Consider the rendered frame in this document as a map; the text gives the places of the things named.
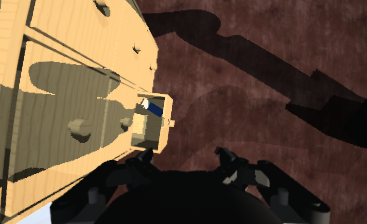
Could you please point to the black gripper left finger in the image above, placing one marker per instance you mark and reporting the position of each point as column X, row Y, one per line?
column 87, row 200

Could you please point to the small wooden chest of drawers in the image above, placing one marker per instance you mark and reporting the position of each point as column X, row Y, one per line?
column 13, row 15

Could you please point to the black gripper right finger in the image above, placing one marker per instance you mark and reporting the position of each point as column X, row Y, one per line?
column 290, row 201

